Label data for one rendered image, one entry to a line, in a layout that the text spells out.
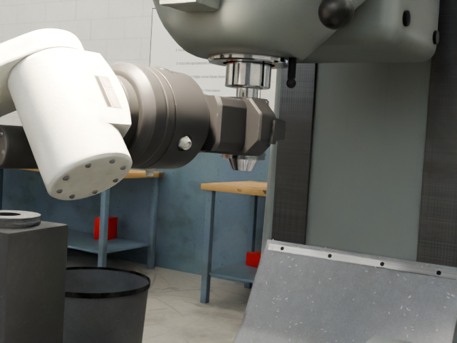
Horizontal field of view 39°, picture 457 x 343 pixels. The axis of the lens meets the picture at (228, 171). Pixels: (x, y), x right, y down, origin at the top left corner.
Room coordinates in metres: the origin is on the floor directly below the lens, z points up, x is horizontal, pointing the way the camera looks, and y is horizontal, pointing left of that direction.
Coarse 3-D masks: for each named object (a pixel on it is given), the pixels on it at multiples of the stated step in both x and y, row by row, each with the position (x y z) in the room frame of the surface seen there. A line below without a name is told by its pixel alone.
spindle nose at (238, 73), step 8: (232, 64) 0.67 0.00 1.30; (240, 64) 0.66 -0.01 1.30; (248, 64) 0.66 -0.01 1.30; (256, 64) 0.66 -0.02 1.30; (264, 64) 0.66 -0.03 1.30; (232, 72) 0.66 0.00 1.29; (240, 72) 0.66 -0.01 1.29; (248, 72) 0.66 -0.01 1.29; (256, 72) 0.66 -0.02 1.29; (264, 72) 0.66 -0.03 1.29; (232, 80) 0.66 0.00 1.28; (240, 80) 0.66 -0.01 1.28; (248, 80) 0.66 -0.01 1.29; (256, 80) 0.66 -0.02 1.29; (264, 80) 0.66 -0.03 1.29; (264, 88) 0.68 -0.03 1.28
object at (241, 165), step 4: (228, 160) 0.68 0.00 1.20; (232, 160) 0.67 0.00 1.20; (236, 160) 0.67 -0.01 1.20; (240, 160) 0.67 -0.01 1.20; (244, 160) 0.67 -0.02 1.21; (248, 160) 0.67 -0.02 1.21; (252, 160) 0.67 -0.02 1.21; (256, 160) 0.67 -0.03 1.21; (232, 164) 0.67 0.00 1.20; (236, 164) 0.67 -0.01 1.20; (240, 164) 0.67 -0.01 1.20; (244, 164) 0.67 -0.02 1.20; (248, 164) 0.67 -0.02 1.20; (252, 164) 0.67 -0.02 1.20; (232, 168) 0.68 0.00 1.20; (236, 168) 0.67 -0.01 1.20; (240, 168) 0.67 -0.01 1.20; (244, 168) 0.67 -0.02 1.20; (248, 168) 0.67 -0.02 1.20; (252, 168) 0.68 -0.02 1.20
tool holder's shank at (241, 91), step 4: (236, 88) 0.68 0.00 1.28; (240, 88) 0.67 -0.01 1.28; (244, 88) 0.67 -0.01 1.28; (248, 88) 0.67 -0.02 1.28; (252, 88) 0.67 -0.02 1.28; (256, 88) 0.68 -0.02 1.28; (260, 88) 0.67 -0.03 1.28; (236, 92) 0.68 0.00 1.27; (240, 92) 0.67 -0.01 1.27; (244, 92) 0.67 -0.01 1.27; (248, 92) 0.67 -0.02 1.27; (252, 92) 0.67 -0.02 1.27; (256, 92) 0.68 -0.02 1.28; (236, 96) 0.68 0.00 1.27; (240, 96) 0.67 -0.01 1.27; (244, 96) 0.67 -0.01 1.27; (248, 96) 0.67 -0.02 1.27; (252, 96) 0.67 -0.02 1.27; (256, 96) 0.68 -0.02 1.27
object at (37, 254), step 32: (0, 224) 0.86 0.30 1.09; (32, 224) 0.88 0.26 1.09; (64, 224) 0.93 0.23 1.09; (0, 256) 0.83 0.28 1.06; (32, 256) 0.86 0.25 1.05; (64, 256) 0.92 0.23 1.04; (0, 288) 0.83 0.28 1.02; (32, 288) 0.87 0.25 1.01; (64, 288) 0.93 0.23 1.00; (0, 320) 0.83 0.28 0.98; (32, 320) 0.87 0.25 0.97
